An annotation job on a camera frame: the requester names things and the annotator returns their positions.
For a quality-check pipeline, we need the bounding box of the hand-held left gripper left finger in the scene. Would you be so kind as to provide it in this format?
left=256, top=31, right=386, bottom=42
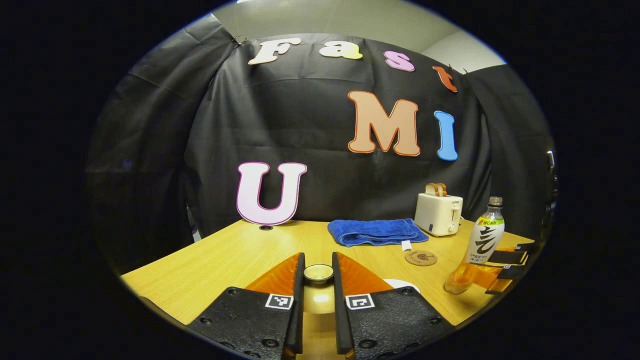
left=187, top=252, right=306, bottom=360

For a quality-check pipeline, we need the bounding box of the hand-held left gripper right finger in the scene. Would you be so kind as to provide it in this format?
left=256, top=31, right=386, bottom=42
left=331, top=251, right=453, bottom=360

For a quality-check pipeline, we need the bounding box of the clear water bottle striped label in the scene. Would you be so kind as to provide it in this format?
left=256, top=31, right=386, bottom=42
left=444, top=196, right=506, bottom=295

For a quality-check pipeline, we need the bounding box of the round cork coaster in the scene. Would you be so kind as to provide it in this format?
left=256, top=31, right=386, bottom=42
left=404, top=250, right=438, bottom=267

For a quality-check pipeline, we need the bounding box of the cream white toaster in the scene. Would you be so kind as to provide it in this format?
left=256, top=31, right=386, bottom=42
left=414, top=192, right=464, bottom=237

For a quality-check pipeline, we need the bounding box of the folded blue towel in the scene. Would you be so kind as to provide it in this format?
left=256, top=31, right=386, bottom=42
left=327, top=218, right=430, bottom=251

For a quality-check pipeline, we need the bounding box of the black backdrop cloth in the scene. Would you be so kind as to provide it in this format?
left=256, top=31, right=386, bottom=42
left=85, top=12, right=557, bottom=273

